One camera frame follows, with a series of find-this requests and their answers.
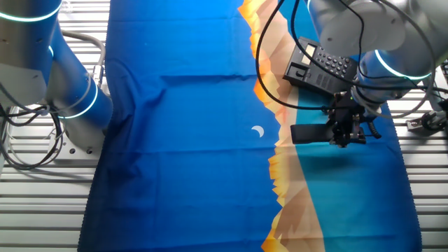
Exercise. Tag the metal clamp bracket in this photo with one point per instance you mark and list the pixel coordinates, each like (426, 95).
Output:
(425, 123)

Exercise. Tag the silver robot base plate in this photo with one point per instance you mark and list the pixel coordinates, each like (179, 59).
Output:
(73, 152)

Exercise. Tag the blue printed tablecloth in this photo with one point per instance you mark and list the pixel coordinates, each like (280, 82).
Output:
(189, 140)

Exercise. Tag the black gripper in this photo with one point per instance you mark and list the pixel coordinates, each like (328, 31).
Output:
(344, 108)

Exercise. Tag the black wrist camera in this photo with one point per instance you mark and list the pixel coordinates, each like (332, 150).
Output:
(337, 101)

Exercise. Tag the black telephone base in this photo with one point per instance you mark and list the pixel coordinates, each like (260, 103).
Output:
(315, 70)

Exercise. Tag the black telephone handset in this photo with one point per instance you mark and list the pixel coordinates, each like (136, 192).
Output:
(309, 133)

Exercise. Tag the grey base conduit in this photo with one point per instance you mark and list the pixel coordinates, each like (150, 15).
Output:
(94, 42)

